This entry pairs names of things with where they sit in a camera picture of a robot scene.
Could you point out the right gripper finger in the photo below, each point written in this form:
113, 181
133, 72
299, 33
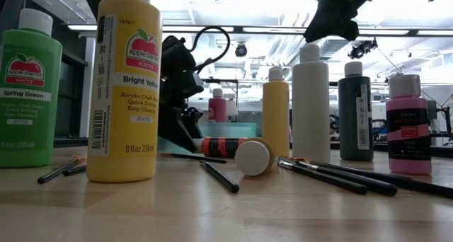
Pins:
318, 31

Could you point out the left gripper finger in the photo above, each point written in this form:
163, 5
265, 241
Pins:
177, 136

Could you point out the large coral pink paint bottle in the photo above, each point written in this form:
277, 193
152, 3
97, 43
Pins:
217, 107

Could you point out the small ochre yellow paint bottle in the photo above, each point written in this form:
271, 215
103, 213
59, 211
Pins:
253, 158

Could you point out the large white paint bottle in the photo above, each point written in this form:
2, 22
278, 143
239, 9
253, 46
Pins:
311, 111

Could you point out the dark slate blue paint bottle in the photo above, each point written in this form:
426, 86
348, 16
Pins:
350, 121

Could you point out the small pink paint bottle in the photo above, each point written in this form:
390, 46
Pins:
408, 128

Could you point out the large green paint bottle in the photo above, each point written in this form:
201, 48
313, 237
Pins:
28, 121

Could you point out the teal translucent plastic bin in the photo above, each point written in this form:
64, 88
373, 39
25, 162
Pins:
230, 137

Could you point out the long ceiling light bar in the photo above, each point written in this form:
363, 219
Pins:
265, 29

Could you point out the black paintbrush silver ferrule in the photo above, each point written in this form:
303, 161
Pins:
221, 178
325, 178

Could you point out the black computer monitor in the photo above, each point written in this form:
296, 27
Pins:
431, 109

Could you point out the black paintbrush copper ferrule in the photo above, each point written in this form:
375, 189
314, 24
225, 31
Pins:
400, 177

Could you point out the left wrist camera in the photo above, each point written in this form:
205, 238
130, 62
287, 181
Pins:
197, 84

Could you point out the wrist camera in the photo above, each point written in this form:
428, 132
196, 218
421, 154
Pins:
197, 84
349, 31

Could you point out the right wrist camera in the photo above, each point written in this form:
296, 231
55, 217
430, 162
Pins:
349, 31

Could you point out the black metal workstation frame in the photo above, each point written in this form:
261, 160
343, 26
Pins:
219, 80

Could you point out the black ceiling dome camera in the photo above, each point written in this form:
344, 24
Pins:
241, 50

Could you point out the black aluminium table frame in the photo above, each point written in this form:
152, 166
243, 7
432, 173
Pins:
70, 142

